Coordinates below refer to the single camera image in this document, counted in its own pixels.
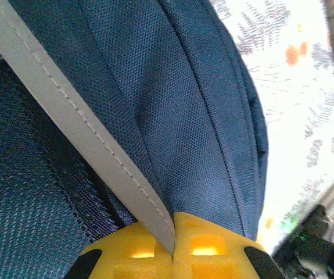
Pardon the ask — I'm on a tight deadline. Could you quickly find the navy blue backpack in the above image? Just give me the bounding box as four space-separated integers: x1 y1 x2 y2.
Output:
0 0 269 262

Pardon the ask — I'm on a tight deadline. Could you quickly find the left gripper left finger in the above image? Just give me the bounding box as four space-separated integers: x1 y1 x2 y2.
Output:
67 222 175 279

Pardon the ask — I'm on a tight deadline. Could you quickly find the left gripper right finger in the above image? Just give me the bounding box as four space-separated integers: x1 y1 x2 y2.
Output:
172 211 286 279

